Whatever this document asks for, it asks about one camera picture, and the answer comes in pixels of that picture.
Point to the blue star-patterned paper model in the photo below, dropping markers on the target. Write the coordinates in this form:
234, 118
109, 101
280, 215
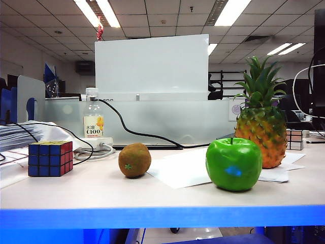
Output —
49, 76

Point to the black computer monitor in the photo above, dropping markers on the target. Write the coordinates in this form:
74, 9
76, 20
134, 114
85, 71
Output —
319, 76

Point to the white plastic bag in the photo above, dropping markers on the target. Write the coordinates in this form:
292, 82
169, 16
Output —
58, 134

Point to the black office chair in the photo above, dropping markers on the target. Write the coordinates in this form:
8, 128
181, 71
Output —
214, 89

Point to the black shelf rack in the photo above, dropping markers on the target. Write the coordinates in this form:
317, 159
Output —
233, 87

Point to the brown fuzzy kiwi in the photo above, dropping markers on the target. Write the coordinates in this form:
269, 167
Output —
134, 160

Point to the stack of printed papers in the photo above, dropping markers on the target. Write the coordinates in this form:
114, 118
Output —
15, 134

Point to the silver mirror cube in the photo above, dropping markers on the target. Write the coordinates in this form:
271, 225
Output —
295, 139

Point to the white power strip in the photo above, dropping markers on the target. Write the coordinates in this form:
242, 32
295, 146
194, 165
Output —
101, 141

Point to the colourful Rubik's cube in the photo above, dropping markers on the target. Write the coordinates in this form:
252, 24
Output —
49, 158

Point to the fluorescent ceiling light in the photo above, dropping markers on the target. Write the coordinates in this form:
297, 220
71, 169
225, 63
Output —
231, 12
108, 12
279, 48
292, 48
87, 12
212, 48

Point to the white paper sheet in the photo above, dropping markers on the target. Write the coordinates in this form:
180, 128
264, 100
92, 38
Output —
294, 156
275, 176
182, 170

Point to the frosted glass desk partition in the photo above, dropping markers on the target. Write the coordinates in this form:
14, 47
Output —
157, 119

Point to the white board panel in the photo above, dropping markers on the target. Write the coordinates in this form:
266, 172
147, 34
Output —
152, 66

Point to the artificial pineapple with green crown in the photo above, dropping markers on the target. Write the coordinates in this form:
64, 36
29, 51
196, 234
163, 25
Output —
261, 134

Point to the red hanging ornament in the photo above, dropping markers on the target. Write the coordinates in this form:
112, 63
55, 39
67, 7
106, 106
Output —
100, 30

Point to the clear drink bottle yellow label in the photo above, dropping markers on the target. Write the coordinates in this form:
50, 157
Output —
93, 122

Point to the purple and white name plate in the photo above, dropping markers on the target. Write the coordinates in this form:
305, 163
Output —
234, 109

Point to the red-lined paper sheet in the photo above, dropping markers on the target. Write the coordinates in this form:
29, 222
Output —
12, 156

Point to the black wall speaker box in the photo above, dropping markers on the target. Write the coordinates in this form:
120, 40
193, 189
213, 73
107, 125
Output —
85, 67

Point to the shiny green apple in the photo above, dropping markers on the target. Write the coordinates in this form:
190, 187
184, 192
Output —
233, 157

